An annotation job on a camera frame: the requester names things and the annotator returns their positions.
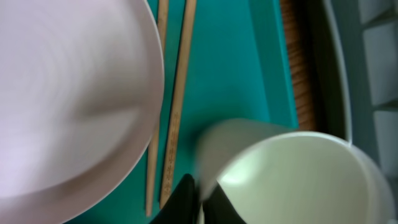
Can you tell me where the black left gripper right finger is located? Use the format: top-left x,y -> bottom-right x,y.
203,184 -> 246,224

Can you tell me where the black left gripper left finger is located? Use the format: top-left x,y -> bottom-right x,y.
150,174 -> 198,224

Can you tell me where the white paper cup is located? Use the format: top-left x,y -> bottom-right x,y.
197,119 -> 397,223

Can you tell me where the grey dishwasher rack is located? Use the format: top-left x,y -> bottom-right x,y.
306,0 -> 397,179

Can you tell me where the left wooden chopstick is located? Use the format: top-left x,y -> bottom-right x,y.
146,0 -> 169,217

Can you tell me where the wooden chopstick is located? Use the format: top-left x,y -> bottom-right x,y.
146,0 -> 169,217
159,0 -> 197,209

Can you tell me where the teal plastic tray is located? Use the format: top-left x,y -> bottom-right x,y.
67,0 -> 299,223

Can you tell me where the pink round plate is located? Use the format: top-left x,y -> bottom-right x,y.
1,0 -> 164,223

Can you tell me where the right wooden chopstick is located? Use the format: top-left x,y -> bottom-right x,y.
159,0 -> 197,209

